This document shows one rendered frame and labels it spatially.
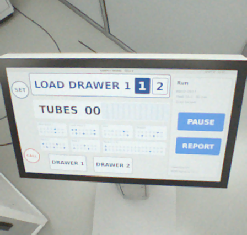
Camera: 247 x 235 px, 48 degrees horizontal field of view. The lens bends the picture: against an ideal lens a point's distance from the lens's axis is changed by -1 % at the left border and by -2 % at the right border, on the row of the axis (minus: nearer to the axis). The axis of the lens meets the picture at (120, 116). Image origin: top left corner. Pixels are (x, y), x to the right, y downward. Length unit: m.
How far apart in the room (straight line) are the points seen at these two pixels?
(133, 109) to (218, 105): 0.18
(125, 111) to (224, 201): 1.21
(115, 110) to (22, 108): 0.21
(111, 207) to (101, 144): 1.01
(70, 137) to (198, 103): 0.29
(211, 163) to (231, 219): 1.06
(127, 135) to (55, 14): 1.94
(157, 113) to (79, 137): 0.19
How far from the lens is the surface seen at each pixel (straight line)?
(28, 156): 0.73
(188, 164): 0.68
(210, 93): 0.60
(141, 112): 0.61
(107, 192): 1.66
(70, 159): 0.70
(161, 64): 0.57
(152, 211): 1.63
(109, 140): 0.65
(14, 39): 2.44
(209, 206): 1.71
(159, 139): 0.64
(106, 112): 0.62
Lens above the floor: 1.66
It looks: 64 degrees down
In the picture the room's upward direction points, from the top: 11 degrees counter-clockwise
